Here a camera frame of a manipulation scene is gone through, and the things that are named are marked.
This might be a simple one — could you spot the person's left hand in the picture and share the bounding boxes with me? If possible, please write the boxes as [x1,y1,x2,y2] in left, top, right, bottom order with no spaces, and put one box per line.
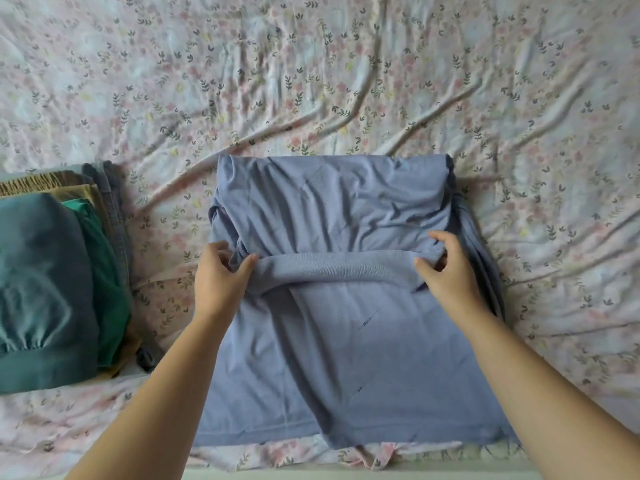
[193,240,260,326]

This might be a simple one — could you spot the person's right hand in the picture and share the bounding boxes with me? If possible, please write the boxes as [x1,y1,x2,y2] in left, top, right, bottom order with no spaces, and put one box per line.
[413,231,494,328]

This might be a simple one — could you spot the blue knit garment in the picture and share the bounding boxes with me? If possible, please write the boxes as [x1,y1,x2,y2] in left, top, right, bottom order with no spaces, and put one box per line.
[192,154,518,450]

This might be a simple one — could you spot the person's right forearm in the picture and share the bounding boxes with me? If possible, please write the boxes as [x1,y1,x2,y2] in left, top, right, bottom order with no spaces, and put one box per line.
[460,306,640,480]

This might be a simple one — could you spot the person's left forearm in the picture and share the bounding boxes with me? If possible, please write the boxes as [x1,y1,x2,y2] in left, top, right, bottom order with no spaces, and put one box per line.
[65,314,229,480]

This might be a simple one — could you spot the folded green garment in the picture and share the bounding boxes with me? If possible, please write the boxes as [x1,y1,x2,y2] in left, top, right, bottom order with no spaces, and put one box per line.
[62,199,132,370]

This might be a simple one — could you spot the folded grey-blue jeans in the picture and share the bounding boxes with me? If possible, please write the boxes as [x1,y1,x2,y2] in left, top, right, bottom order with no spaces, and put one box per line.
[0,161,162,374]

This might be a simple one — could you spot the folded olive garment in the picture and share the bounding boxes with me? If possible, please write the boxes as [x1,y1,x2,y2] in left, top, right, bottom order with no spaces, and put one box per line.
[0,170,143,380]

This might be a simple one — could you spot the folded teal garment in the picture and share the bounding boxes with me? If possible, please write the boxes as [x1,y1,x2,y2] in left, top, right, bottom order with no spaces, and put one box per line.
[0,192,101,395]

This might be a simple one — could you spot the floral pink bed sheet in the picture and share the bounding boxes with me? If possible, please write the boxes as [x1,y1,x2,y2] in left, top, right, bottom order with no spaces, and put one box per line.
[0,0,640,471]

